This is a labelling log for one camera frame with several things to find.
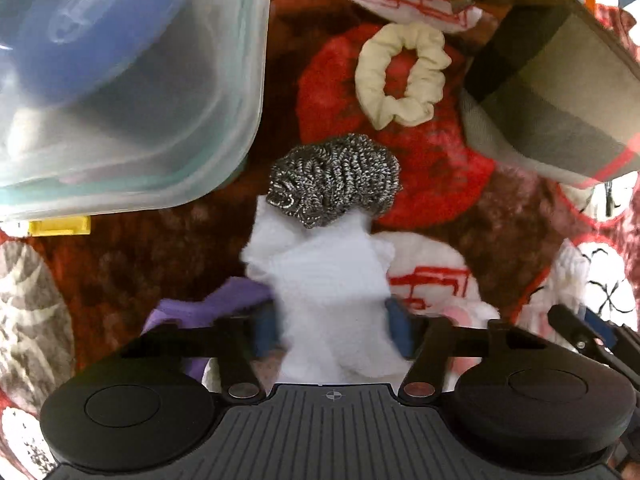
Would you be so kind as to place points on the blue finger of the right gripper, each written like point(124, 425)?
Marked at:
point(625, 356)
point(606, 330)

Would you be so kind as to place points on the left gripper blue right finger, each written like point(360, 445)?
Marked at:
point(399, 327)

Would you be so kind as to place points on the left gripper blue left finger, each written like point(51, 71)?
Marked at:
point(266, 329)

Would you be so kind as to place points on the white paper tissue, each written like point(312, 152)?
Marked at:
point(330, 287)

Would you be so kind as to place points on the pink soft pouch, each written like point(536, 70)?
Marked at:
point(466, 313)

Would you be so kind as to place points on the purple cloth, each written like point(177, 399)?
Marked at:
point(235, 297)

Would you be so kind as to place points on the steel wool scourer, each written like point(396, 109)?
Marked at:
point(318, 183)

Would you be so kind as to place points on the olive striped zipper pouch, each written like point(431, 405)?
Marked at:
point(553, 91)

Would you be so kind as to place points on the cream hair scrunchie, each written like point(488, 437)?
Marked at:
point(400, 74)

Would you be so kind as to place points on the red floral plush blanket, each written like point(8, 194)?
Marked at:
point(459, 211)

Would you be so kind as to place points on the clear lidded storage box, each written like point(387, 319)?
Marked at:
point(114, 106)

